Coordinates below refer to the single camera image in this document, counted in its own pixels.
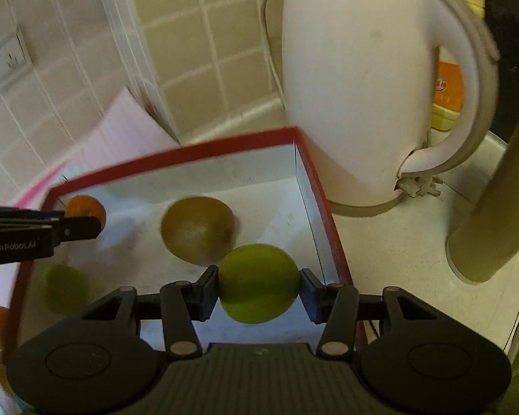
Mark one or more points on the white wall socket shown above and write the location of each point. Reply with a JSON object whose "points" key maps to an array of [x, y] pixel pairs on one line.
{"points": [[15, 59]]}

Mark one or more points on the white electric kettle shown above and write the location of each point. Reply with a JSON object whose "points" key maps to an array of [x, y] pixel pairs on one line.
{"points": [[358, 78]]}

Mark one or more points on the yellow orange bottle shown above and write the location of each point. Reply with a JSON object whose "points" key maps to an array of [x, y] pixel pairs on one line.
{"points": [[449, 92]]}

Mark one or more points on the large green apple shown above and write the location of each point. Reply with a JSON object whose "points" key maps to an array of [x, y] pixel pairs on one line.
{"points": [[257, 283]]}

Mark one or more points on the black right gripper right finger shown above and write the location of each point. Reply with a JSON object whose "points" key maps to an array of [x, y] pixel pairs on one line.
{"points": [[336, 307]]}

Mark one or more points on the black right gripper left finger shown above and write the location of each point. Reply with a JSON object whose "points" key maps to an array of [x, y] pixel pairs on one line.
{"points": [[182, 303]]}

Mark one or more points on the small green apple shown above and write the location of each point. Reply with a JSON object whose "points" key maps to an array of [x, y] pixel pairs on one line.
{"points": [[66, 289]]}

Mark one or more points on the red rimmed white box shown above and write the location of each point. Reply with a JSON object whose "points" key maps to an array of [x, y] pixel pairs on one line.
{"points": [[266, 178]]}

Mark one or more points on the pink quilted mat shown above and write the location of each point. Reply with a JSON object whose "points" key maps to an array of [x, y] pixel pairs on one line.
{"points": [[126, 132]]}

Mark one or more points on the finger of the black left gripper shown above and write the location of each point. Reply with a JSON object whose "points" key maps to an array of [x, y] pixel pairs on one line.
{"points": [[79, 228]]}

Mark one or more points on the beige cylindrical container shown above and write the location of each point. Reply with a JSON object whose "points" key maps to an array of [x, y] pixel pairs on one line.
{"points": [[489, 237]]}

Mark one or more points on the brown kiwi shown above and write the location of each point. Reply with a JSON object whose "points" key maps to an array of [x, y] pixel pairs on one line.
{"points": [[200, 230]]}

